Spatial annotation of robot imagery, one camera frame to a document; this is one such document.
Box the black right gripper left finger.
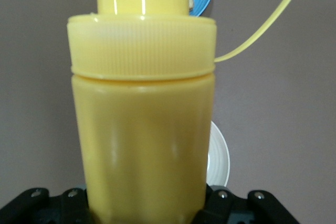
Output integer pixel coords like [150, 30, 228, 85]
[0, 187, 92, 224]

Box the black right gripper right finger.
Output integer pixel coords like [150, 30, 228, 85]
[195, 186, 300, 224]

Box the yellow squeeze mustard bottle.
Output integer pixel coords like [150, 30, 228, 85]
[66, 0, 318, 224]

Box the beige round plate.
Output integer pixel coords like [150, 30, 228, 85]
[206, 121, 231, 187]

